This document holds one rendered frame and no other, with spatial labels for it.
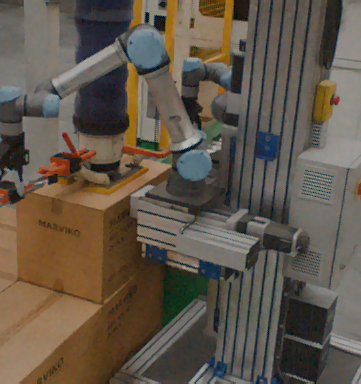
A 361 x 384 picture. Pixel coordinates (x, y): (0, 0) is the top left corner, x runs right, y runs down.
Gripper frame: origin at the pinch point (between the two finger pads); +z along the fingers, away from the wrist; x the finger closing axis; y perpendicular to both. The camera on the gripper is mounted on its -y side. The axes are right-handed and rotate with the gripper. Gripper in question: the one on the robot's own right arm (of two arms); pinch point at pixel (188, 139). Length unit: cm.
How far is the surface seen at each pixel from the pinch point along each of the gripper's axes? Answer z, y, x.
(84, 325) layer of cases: 55, 74, -4
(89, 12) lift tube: -55, 41, -25
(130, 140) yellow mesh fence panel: 35, -79, -71
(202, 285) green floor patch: 108, -68, -13
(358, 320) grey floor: 107, -77, 75
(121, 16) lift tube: -54, 35, -15
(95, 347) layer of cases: 70, 65, -5
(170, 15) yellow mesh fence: -32, -127, -73
